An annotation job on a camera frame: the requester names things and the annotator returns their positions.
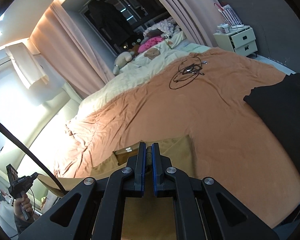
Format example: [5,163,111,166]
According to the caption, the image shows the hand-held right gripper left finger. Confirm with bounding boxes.
[19,142,147,240]

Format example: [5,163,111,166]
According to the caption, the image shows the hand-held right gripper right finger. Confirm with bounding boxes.
[151,142,280,240]

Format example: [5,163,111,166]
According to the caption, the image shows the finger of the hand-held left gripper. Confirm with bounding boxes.
[5,164,18,183]

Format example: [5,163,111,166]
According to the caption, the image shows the brown printed t-shirt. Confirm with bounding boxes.
[36,134,199,240]

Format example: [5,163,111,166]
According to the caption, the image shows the person's left forearm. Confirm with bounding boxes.
[14,212,37,237]

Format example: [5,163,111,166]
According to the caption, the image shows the pile of floral clothes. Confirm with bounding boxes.
[142,16,182,39]

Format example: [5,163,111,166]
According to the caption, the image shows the person's left hand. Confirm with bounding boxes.
[14,195,34,220]

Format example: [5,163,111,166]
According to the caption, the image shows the beige headboard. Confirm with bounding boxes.
[0,85,83,175]

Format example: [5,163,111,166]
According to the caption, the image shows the orange blanket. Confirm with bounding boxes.
[52,47,300,230]

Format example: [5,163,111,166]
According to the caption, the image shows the cream duvet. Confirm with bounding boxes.
[76,44,210,118]

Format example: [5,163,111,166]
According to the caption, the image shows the white hanging cloth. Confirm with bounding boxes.
[5,38,49,89]

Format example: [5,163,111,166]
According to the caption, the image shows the cream plush toy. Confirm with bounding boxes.
[112,51,135,75]

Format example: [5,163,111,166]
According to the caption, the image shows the brown plush bear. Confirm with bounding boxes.
[143,47,160,59]

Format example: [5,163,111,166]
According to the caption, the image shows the white printed bedding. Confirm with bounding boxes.
[120,30,190,68]

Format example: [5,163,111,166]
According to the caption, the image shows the black plush with glowing eyes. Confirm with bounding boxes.
[125,38,142,50]

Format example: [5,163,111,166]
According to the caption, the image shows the pink cloth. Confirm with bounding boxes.
[137,36,164,53]

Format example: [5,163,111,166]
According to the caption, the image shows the pink curtain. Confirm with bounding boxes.
[30,0,120,100]
[140,0,228,48]

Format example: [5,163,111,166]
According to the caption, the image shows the black folded garment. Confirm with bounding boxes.
[243,72,300,155]

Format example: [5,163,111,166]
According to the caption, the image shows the white nightstand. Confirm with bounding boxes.
[213,26,258,58]

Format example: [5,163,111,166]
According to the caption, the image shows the black hanging coat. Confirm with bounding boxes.
[86,0,138,43]

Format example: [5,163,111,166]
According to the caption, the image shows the dark window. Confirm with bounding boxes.
[82,0,170,55]

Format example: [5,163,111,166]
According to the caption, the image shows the striped gift bag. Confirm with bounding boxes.
[214,2,240,29]

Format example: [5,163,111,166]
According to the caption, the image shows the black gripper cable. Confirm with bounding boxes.
[0,115,67,195]

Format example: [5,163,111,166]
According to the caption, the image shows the tangled black cables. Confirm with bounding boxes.
[169,56,208,90]

